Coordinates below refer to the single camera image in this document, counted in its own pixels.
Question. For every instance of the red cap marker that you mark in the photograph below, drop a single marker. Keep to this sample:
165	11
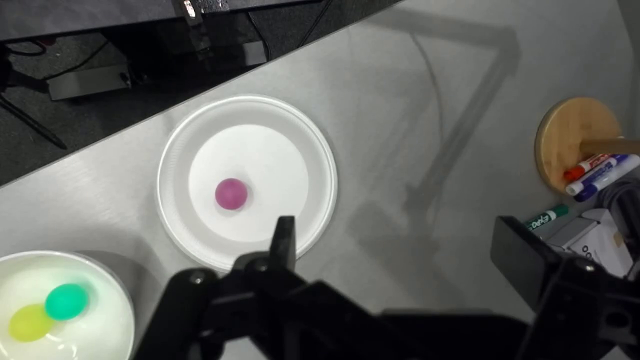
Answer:
584	167

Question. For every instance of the white bowl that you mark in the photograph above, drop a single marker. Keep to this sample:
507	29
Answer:
105	330

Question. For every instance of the green ball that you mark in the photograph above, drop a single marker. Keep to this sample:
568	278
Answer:
67	303

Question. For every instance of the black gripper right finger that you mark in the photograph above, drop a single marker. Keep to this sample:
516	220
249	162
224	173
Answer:
526	263

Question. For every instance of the purple ball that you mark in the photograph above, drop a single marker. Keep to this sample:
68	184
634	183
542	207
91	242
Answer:
230	194

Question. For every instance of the green label marker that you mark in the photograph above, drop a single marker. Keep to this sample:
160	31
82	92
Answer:
546	217

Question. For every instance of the yellow ball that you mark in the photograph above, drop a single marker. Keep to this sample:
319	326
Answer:
31	322

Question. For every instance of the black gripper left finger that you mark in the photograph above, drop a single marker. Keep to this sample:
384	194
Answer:
282	247

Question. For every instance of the wooden mug tree stand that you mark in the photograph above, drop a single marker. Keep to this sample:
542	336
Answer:
575	131

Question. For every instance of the grey power adapter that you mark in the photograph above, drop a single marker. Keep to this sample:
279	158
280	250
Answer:
88	82

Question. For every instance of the blue cap marker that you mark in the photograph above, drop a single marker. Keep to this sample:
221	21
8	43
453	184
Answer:
602	177

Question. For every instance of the white paper plate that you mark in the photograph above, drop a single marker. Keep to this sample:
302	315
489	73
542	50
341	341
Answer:
277	151

